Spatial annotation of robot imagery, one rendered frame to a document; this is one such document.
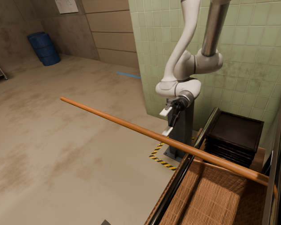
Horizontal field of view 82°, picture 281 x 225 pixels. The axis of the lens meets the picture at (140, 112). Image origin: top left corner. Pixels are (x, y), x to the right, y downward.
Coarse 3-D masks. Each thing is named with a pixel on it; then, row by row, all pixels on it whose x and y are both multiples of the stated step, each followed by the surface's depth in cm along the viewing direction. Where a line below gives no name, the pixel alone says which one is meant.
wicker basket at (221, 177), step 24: (192, 168) 117; (216, 168) 101; (192, 192) 109; (216, 192) 107; (240, 192) 101; (264, 192) 83; (168, 216) 101; (192, 216) 99; (216, 216) 97; (240, 216) 92
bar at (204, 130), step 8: (216, 112) 82; (208, 120) 79; (208, 128) 75; (200, 136) 72; (200, 144) 69; (184, 160) 64; (192, 160) 64; (184, 168) 61; (176, 176) 59; (184, 176) 60; (176, 184) 57; (168, 192) 55; (168, 200) 53; (160, 208) 52; (152, 216) 51; (160, 216) 50; (104, 224) 70; (152, 224) 49
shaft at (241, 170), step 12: (84, 108) 100; (120, 120) 84; (144, 132) 75; (168, 144) 69; (180, 144) 66; (204, 156) 60; (216, 156) 59; (228, 168) 56; (240, 168) 54; (264, 180) 50
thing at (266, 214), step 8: (280, 112) 45; (280, 120) 42; (280, 128) 40; (280, 136) 38; (272, 160) 36; (272, 168) 34; (272, 176) 32; (272, 184) 30; (272, 192) 29; (272, 200) 28; (264, 208) 29; (264, 216) 28; (264, 224) 27
